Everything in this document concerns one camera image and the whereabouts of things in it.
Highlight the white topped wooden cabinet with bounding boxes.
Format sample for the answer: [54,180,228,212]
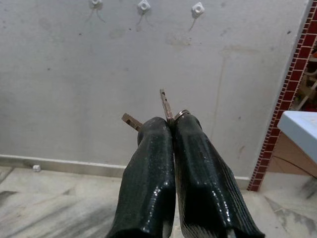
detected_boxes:
[265,110,317,179]

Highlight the metal keys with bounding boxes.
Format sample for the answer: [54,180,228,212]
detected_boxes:
[121,88,190,133]

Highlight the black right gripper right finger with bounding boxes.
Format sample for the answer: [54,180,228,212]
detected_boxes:
[173,113,266,238]

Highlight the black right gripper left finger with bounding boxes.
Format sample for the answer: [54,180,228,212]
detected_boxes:
[106,116,177,238]

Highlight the red tiled column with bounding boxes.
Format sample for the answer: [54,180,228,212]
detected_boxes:
[247,0,317,192]

